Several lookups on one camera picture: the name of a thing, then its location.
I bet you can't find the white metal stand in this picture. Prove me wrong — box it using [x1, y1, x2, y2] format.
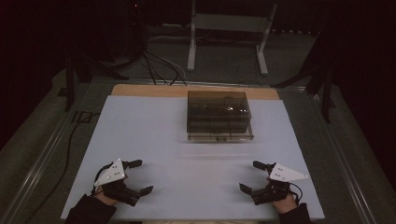
[186, 0, 278, 77]

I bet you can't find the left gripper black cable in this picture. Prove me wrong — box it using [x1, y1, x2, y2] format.
[91, 162, 114, 196]

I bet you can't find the bundle of black cables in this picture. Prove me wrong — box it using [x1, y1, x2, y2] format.
[136, 49, 189, 87]

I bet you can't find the black floor cable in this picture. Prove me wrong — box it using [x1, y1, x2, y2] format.
[29, 111, 101, 216]

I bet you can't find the black tripod stand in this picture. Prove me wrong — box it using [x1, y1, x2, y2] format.
[270, 31, 338, 124]
[64, 46, 129, 112]

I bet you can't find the metal floor rail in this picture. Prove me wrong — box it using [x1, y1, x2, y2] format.
[306, 91, 378, 224]
[0, 81, 92, 224]

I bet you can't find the smoked transparent plastic drawer box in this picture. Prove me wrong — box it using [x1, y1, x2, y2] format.
[186, 90, 255, 144]

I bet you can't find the person's right hand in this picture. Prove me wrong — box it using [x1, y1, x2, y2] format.
[270, 192, 298, 215]

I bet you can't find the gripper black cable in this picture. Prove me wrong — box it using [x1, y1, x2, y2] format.
[91, 162, 114, 196]
[289, 182, 304, 205]

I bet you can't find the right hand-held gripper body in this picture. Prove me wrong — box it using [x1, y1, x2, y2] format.
[250, 162, 309, 206]

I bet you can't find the white table mat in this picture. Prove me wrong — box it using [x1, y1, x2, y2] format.
[60, 94, 326, 221]

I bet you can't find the person's left hand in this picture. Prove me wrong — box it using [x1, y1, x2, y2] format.
[93, 186, 120, 206]

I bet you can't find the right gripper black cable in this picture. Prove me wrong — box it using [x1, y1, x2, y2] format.
[289, 182, 304, 205]

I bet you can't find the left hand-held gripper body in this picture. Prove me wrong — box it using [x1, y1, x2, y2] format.
[93, 158, 143, 207]

